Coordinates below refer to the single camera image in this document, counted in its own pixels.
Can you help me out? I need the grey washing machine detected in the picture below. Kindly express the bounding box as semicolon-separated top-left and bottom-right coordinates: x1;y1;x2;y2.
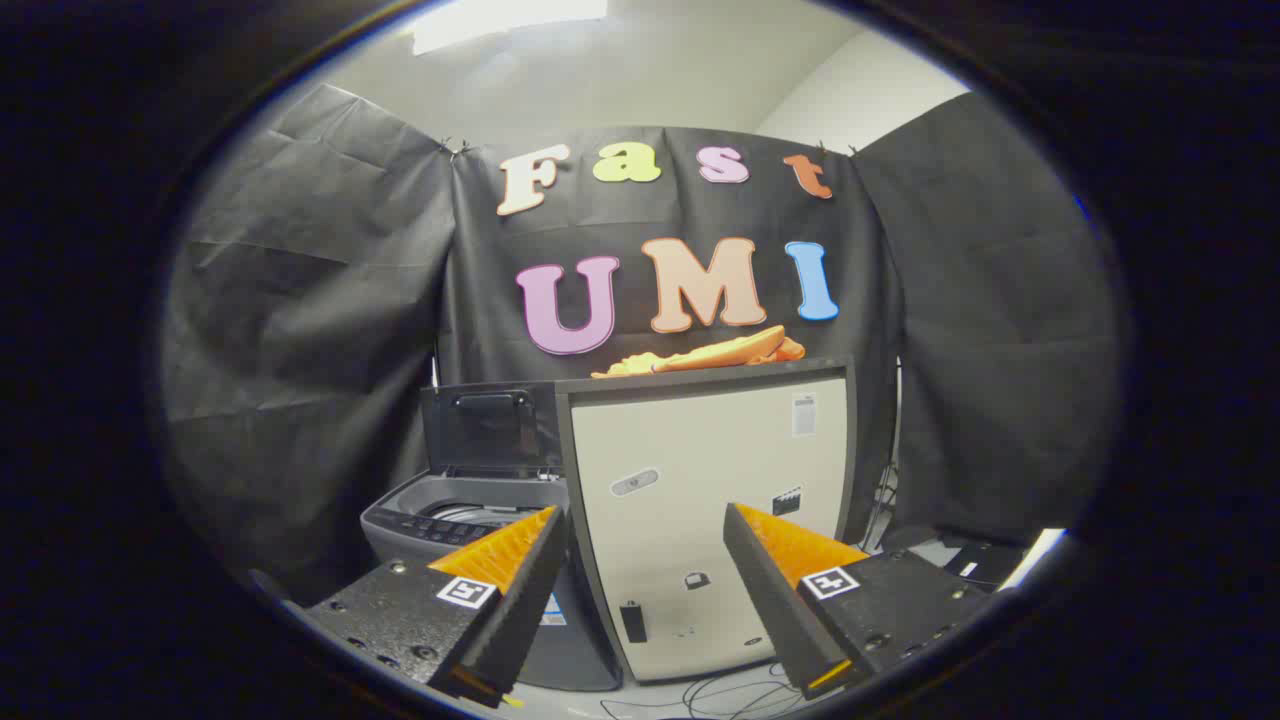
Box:
360;470;623;693

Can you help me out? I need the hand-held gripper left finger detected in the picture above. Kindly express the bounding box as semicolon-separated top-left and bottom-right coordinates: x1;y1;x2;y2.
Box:
300;505;571;709

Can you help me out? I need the dark flat object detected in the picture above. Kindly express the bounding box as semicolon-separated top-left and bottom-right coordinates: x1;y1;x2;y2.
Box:
890;525;1033;593

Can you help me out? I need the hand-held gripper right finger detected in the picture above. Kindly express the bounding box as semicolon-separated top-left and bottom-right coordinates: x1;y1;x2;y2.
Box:
722;502;996;701

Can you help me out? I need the black backdrop cloth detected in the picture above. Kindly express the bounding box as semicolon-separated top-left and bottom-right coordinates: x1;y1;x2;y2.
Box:
160;82;1126;601

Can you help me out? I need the orange shirt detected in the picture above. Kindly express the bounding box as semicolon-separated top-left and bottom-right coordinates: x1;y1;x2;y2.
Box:
592;325;807;378

